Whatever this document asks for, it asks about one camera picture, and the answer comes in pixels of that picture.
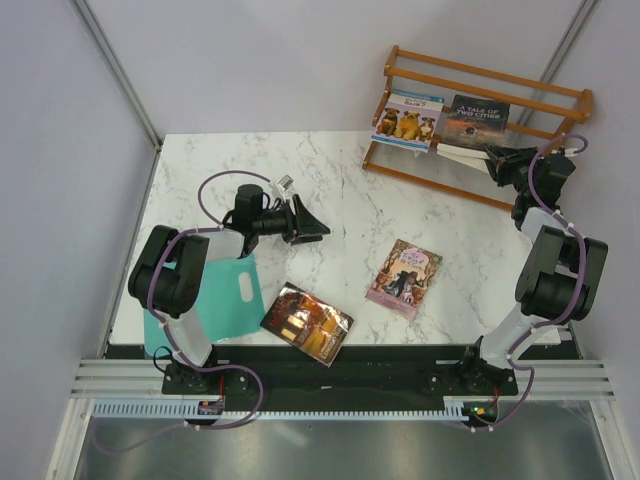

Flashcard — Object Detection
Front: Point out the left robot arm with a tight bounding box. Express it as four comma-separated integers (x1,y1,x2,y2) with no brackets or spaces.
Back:
128,184,331,393

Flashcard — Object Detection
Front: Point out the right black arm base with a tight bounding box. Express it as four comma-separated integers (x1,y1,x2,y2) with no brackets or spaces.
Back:
426,360,518,397

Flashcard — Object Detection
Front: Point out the orange wooden tiered rack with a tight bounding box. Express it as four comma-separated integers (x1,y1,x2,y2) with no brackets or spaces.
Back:
362,46,594,211

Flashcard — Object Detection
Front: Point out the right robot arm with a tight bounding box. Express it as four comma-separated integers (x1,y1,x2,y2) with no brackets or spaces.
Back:
457,145,608,394

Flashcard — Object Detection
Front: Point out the dog cover Bark book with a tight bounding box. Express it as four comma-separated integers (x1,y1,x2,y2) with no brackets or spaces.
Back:
371,89,445,152

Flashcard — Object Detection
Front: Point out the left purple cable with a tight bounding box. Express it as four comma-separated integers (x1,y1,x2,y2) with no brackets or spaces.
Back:
92,170,279,456

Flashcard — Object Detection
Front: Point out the Jane Eyre blue book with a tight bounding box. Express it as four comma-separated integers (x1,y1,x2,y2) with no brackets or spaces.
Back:
436,143,489,174

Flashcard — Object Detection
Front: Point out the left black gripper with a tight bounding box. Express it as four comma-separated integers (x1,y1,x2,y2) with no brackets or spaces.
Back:
253,195,330,246

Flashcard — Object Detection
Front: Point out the slotted cable duct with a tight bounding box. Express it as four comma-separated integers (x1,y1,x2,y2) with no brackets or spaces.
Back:
92,399,225,420
444,396,499,423

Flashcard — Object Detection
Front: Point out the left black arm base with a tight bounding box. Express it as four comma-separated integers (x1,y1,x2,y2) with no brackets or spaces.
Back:
161,360,259,396

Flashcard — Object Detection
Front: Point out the Tale of Two Cities book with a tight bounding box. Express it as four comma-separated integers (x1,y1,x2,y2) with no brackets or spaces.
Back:
437,94,510,157

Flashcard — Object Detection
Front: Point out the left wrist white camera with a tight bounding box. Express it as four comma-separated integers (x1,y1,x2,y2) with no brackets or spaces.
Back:
275,175,295,199

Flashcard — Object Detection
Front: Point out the teal plastic file folder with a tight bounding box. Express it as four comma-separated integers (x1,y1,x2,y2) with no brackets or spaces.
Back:
143,248,265,357

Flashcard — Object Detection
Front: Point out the pink illustrated children book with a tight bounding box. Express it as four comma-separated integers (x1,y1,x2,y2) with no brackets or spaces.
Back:
365,239,443,321

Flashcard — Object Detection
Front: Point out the dark orange glossy book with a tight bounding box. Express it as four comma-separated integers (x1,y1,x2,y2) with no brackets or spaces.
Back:
260,282,354,367

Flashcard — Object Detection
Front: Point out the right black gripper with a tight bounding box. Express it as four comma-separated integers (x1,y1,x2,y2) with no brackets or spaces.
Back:
482,144,543,196

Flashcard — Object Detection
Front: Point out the right slotted cable duct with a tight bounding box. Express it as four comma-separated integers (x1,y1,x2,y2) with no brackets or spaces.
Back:
444,396,499,423

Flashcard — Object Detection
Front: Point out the left slotted cable duct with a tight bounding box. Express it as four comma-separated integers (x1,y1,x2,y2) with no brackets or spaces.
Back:
92,399,225,420

